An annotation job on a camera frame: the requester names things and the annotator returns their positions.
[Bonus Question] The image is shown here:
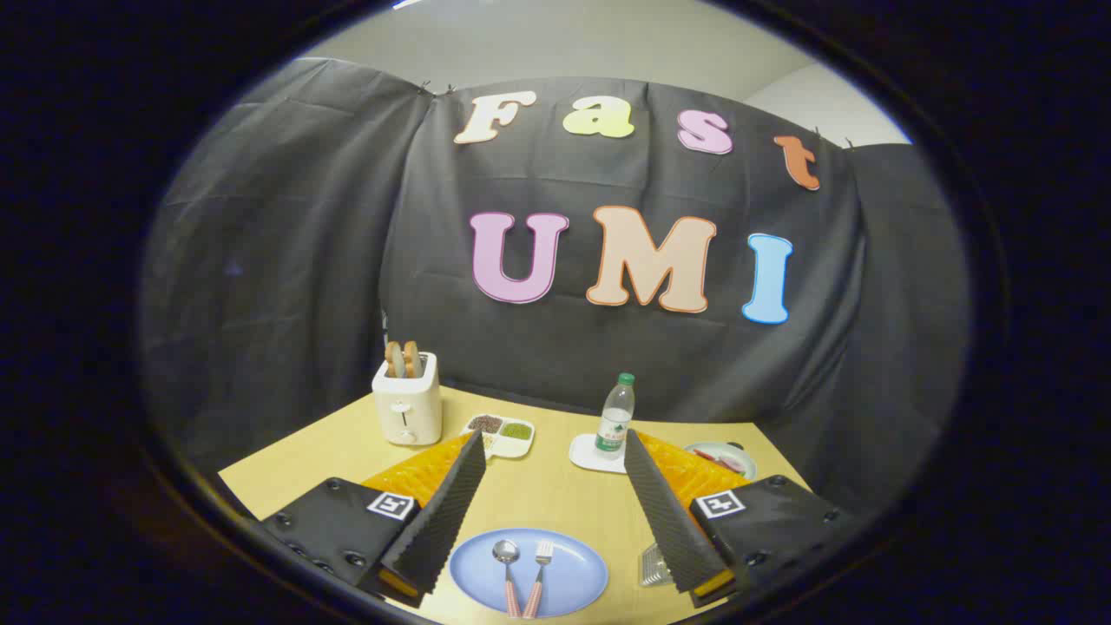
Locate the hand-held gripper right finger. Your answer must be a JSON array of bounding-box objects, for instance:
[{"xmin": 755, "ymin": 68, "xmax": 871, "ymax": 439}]
[{"xmin": 623, "ymin": 428, "xmax": 856, "ymax": 609}]

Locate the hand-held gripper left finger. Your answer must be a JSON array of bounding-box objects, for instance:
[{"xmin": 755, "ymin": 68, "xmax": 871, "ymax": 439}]
[{"xmin": 260, "ymin": 430, "xmax": 487, "ymax": 609}]

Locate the spoon with checked handle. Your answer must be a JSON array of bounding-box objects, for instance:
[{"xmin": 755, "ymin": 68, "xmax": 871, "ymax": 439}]
[{"xmin": 492, "ymin": 539, "xmax": 523, "ymax": 619}]

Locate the fork with checked handle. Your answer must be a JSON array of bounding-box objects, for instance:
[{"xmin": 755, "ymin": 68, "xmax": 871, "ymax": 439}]
[{"xmin": 522, "ymin": 539, "xmax": 555, "ymax": 619}]

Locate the pale green plate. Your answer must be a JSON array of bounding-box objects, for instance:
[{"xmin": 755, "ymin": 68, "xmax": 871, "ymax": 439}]
[{"xmin": 684, "ymin": 441, "xmax": 758, "ymax": 481}]

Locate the white square coaster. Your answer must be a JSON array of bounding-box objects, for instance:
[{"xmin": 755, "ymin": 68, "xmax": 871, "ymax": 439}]
[{"xmin": 569, "ymin": 432, "xmax": 630, "ymax": 475}]

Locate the blue plate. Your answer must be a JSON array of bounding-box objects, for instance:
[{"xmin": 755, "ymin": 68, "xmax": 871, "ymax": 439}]
[{"xmin": 449, "ymin": 528, "xmax": 609, "ymax": 619}]

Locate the white divided dish with beans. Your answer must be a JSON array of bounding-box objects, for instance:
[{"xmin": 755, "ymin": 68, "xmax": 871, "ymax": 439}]
[{"xmin": 460, "ymin": 413, "xmax": 536, "ymax": 461}]

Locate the clear water bottle green cap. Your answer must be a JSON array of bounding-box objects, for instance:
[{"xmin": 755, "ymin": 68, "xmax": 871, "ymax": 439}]
[{"xmin": 595, "ymin": 372, "xmax": 636, "ymax": 460}]

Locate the cream toaster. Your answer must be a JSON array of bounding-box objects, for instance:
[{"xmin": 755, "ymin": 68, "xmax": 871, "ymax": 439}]
[{"xmin": 371, "ymin": 352, "xmax": 444, "ymax": 447}]

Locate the black backdrop cloth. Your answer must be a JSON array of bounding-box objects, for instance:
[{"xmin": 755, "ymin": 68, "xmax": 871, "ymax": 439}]
[{"xmin": 139, "ymin": 56, "xmax": 971, "ymax": 522}]

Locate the metal wire basket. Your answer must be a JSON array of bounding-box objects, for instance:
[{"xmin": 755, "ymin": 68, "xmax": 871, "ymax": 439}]
[{"xmin": 639, "ymin": 543, "xmax": 678, "ymax": 589}]

